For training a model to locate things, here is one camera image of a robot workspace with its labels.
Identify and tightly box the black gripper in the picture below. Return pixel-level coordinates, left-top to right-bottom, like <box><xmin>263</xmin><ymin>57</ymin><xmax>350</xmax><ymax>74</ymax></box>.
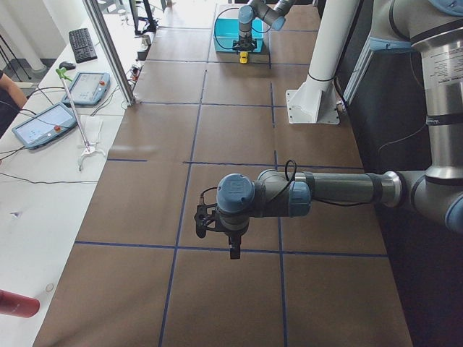
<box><xmin>194</xmin><ymin>203</ymin><xmax>241</xmax><ymax>260</ymax></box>
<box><xmin>232</xmin><ymin>36</ymin><xmax>257</xmax><ymax>52</ymax></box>

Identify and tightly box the yellow beetle toy car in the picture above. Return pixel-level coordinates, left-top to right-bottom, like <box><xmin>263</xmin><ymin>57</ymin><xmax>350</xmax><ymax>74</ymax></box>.
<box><xmin>239</xmin><ymin>51</ymin><xmax>249</xmax><ymax>64</ymax></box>

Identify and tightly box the person forearm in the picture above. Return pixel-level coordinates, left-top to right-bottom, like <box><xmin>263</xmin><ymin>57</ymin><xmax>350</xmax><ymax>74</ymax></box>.
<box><xmin>0</xmin><ymin>72</ymin><xmax>28</xmax><ymax>138</ymax></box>

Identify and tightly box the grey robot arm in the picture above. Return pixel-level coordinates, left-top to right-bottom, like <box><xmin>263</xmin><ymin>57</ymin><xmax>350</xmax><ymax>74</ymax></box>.
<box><xmin>195</xmin><ymin>1</ymin><xmax>462</xmax><ymax>259</ymax></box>
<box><xmin>231</xmin><ymin>0</ymin><xmax>296</xmax><ymax>52</ymax></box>

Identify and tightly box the light blue plastic bin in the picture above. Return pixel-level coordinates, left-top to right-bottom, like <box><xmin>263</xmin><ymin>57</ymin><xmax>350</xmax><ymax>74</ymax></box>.
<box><xmin>213</xmin><ymin>18</ymin><xmax>264</xmax><ymax>53</ymax></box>

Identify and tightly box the black computer keyboard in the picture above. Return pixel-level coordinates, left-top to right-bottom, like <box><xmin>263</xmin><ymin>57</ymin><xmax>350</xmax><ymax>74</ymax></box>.
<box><xmin>68</xmin><ymin>28</ymin><xmax>98</xmax><ymax>64</ymax></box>

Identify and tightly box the upper teach pendant tablet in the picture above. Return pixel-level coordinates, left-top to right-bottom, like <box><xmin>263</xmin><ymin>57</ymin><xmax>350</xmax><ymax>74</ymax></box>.
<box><xmin>67</xmin><ymin>72</ymin><xmax>110</xmax><ymax>107</ymax></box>

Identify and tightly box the teach pendant tablet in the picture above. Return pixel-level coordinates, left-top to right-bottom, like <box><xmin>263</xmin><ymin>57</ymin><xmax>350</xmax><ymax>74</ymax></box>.
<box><xmin>67</xmin><ymin>72</ymin><xmax>110</xmax><ymax>107</ymax></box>
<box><xmin>12</xmin><ymin>103</ymin><xmax>77</xmax><ymax>150</ymax></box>

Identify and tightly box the black computer mouse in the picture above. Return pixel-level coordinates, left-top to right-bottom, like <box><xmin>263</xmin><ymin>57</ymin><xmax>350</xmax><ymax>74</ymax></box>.
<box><xmin>59</xmin><ymin>61</ymin><xmax>76</xmax><ymax>71</ymax></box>

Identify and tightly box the lower teach pendant tablet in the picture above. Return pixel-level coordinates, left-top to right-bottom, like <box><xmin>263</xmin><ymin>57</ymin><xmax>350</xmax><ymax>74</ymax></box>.
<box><xmin>12</xmin><ymin>103</ymin><xmax>77</xmax><ymax>150</ymax></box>

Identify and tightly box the red cylinder bottle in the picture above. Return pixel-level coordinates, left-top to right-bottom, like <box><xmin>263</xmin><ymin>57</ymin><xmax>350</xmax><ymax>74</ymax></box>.
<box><xmin>0</xmin><ymin>290</ymin><xmax>40</xmax><ymax>318</ymax></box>

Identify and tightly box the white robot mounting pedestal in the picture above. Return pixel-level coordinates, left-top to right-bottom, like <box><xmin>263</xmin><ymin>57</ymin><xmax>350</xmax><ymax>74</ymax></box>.
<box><xmin>286</xmin><ymin>0</ymin><xmax>360</xmax><ymax>124</ymax></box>

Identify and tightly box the aluminium frame post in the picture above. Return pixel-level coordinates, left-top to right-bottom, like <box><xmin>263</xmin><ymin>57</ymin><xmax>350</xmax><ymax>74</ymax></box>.
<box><xmin>82</xmin><ymin>0</ymin><xmax>135</xmax><ymax>106</ymax></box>

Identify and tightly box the green handled reacher grabber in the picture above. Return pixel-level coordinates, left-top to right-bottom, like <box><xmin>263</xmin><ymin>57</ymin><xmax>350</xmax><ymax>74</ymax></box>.
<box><xmin>55</xmin><ymin>67</ymin><xmax>106</xmax><ymax>172</ymax></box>

